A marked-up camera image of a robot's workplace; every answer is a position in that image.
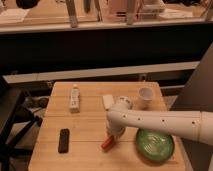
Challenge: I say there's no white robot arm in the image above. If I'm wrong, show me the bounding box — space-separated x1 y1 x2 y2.
106 96 213 146

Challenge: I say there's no green ceramic bowl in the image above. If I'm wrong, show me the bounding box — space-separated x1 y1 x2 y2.
135 129 175 163

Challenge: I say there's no white paper cup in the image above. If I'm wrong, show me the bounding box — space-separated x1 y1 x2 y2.
138 87 155 108

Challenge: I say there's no white tube bottle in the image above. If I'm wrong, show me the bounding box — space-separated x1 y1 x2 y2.
69 84 80 113

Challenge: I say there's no black rectangular bar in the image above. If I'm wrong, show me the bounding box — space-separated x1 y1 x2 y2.
58 129 70 153

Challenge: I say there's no black stool frame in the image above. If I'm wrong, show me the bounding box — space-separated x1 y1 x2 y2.
0 75 44 171

